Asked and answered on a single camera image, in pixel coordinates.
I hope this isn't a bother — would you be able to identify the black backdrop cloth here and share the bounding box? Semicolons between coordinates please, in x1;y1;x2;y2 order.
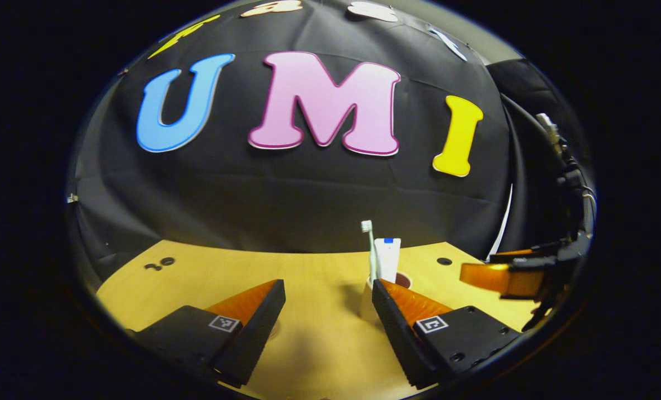
67;0;592;281

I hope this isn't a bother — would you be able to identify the beige cup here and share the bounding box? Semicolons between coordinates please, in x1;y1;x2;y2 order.
360;271;413;328

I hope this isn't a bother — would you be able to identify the pale green toothbrush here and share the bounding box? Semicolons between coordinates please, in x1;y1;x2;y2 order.
361;220;378;283

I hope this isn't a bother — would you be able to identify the white toothpaste tube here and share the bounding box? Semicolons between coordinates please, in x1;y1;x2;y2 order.
374;238;402;284

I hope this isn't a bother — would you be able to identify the wooden desktop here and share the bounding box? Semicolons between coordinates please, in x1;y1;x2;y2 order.
96;240;537;400

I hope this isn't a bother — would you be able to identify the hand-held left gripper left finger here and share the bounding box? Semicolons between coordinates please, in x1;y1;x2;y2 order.
131;279;287;388

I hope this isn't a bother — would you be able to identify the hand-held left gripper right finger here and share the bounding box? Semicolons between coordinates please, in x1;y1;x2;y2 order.
372;279;525;389

